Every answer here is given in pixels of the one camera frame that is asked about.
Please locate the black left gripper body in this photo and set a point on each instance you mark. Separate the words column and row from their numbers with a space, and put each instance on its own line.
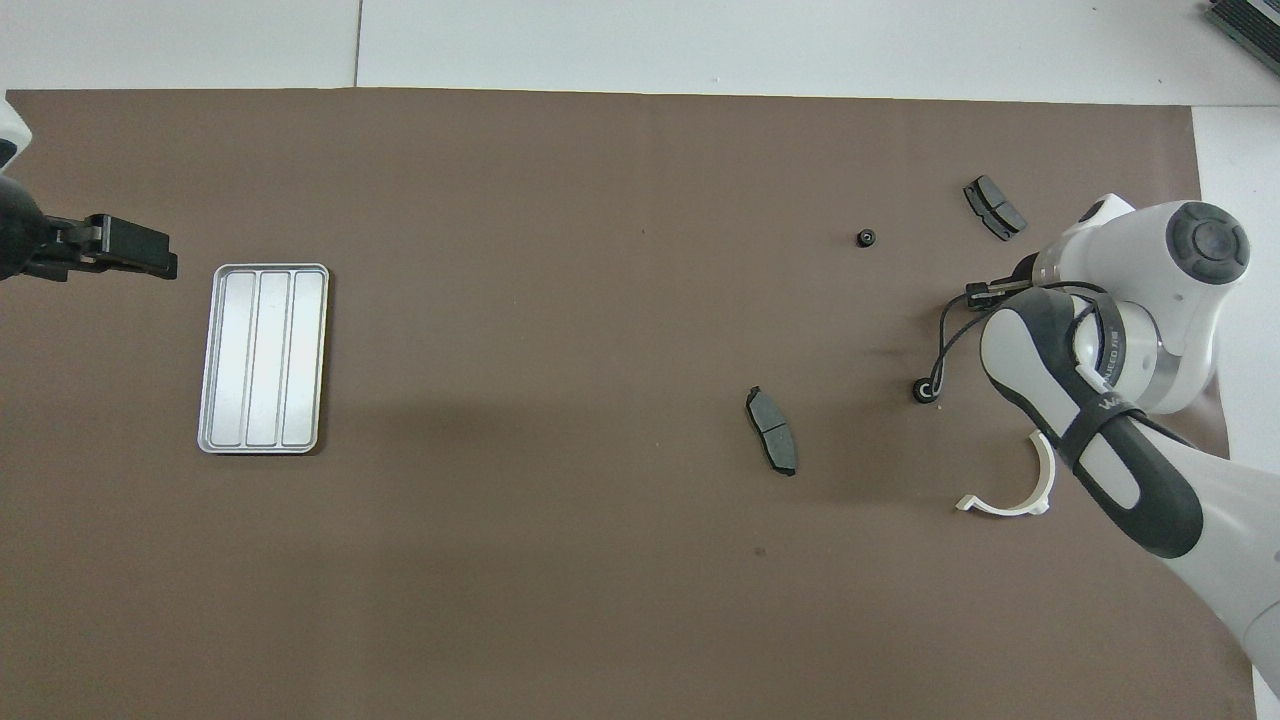
column 20, row 235

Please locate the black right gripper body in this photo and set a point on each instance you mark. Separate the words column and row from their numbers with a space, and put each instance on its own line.
column 1026, row 272

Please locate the black bearing gear silver centre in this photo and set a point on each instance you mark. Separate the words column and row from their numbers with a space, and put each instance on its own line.
column 922, row 392

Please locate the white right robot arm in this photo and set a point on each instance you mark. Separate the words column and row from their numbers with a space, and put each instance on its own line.
column 1150, row 250

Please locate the silver metal ribbed tray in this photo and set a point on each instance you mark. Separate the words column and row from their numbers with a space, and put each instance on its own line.
column 263, row 358

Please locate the stacked grey brake pads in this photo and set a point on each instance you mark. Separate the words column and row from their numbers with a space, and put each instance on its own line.
column 995, row 207

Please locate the single grey brake pad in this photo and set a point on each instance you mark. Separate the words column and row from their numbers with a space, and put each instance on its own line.
column 772, row 430

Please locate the dark ribbed metal device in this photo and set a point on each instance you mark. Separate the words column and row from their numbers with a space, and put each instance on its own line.
column 1245, row 25

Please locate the brown paper table mat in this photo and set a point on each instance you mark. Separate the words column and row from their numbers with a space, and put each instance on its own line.
column 600, row 300

